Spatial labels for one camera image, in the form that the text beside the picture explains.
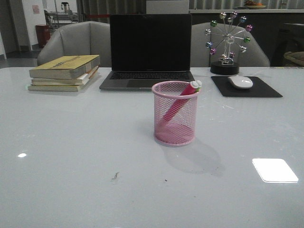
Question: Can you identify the pink highlighter pen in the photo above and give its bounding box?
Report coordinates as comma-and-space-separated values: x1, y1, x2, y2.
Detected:
159, 81, 195, 126

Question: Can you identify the green highlighter pen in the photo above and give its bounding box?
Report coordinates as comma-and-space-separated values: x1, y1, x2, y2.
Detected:
191, 80, 202, 93

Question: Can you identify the pink mesh pen holder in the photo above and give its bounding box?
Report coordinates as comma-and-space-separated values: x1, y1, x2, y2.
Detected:
152, 81, 200, 146

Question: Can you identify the grey open laptop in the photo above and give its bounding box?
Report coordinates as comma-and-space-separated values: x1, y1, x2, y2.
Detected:
99, 14, 194, 91

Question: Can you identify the right grey armchair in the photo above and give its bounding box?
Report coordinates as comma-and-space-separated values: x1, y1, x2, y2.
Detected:
190, 22, 270, 67

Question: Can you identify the grey armchair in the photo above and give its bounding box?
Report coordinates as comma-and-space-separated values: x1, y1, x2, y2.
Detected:
190, 22, 270, 67
37, 21, 112, 67

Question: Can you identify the white computer mouse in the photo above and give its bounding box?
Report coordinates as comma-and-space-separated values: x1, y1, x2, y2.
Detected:
228, 75, 253, 89

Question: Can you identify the top yellow book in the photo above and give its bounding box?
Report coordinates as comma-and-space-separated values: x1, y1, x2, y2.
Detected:
29, 55, 100, 79

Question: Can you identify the yellow book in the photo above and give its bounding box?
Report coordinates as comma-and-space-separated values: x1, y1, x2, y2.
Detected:
29, 55, 100, 79
27, 77, 93, 92

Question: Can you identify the left grey armchair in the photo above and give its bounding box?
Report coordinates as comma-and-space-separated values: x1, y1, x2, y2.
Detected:
37, 21, 112, 67

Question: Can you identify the black mouse pad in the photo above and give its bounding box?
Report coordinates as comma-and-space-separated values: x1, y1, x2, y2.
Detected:
211, 76, 283, 98

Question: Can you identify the ferris wheel desk ornament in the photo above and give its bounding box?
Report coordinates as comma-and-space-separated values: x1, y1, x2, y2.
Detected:
205, 11, 253, 75

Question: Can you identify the bottom yellow book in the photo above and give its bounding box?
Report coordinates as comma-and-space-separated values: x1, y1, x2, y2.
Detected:
27, 77, 93, 92

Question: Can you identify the red bin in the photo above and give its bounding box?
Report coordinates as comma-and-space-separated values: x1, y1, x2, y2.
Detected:
35, 25, 50, 48

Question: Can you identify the fruit bowl on counter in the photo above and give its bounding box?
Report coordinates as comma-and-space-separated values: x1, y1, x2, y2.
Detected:
244, 0, 266, 10

